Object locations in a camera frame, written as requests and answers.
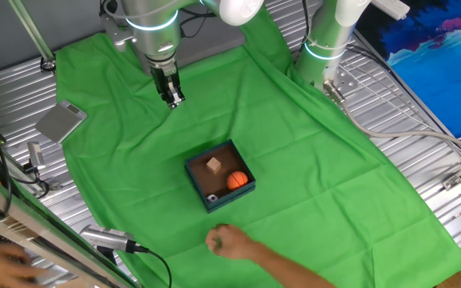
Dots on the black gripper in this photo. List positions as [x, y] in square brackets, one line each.
[162, 76]

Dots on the small wooden block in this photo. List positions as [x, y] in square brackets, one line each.
[213, 166]

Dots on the orange toy basketball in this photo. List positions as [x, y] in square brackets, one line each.
[237, 181]

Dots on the small toy soccer ball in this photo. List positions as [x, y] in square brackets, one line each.
[212, 198]

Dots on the dark green gift box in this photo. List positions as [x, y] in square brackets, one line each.
[234, 197]

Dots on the person right forearm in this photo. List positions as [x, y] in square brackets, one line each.
[290, 272]

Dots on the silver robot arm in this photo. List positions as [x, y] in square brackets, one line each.
[154, 32]

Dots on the person right hand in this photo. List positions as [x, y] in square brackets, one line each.
[230, 242]

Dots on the silver digital scale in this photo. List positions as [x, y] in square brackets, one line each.
[58, 122]

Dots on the green cloth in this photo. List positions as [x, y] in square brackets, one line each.
[294, 160]

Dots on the aluminium pole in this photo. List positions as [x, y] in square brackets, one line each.
[30, 28]

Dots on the white power strip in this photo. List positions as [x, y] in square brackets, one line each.
[392, 8]

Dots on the grey corrugated conduit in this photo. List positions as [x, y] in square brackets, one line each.
[414, 134]

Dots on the blue patterned mat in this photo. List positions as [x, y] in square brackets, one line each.
[434, 80]

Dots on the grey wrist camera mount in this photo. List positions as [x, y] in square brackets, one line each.
[116, 34]

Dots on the small silver camera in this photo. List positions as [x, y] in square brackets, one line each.
[36, 154]

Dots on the long silver ribbed camera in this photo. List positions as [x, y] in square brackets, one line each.
[106, 236]

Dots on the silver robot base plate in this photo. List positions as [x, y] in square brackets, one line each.
[348, 82]

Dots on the black camera stand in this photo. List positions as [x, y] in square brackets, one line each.
[106, 256]

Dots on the metal desk frame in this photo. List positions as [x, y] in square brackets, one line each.
[34, 240]

